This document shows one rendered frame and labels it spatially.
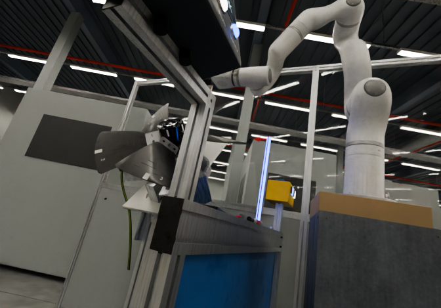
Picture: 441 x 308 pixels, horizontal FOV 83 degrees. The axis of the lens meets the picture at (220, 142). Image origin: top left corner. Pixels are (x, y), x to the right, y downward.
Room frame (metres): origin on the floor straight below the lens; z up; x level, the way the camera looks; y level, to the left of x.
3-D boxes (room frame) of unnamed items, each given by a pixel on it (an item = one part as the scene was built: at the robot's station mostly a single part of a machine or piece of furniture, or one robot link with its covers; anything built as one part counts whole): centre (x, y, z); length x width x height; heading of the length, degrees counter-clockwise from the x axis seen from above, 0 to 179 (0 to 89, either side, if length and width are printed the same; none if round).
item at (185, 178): (0.41, 0.04, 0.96); 0.03 x 0.03 x 0.20; 64
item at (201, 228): (0.79, -0.15, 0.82); 0.90 x 0.04 x 0.08; 154
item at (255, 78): (0.94, -0.10, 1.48); 0.13 x 0.09 x 0.08; 64
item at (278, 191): (1.15, -0.32, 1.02); 0.16 x 0.10 x 0.11; 154
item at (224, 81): (1.00, 0.03, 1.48); 0.11 x 0.10 x 0.07; 64
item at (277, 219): (1.15, -0.32, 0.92); 0.03 x 0.03 x 0.12; 64
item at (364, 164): (0.81, -0.50, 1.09); 0.19 x 0.19 x 0.18
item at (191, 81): (0.32, 0.09, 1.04); 0.24 x 0.03 x 0.03; 154
